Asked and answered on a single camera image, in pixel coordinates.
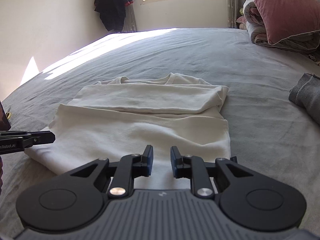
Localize grey bed sheet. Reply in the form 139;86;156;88
3;28;319;233

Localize pink velvet pillow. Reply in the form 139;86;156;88
254;0;319;45

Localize grey patterned curtain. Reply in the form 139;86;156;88
224;0;245;29

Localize white Pooh sweatshirt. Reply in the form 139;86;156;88
25;73;231;189

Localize folded grey garment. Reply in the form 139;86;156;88
289;73;320;125

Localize dark hanging jacket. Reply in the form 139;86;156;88
94;0;133;33

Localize folded grey pink quilt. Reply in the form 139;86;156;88
237;0;319;53

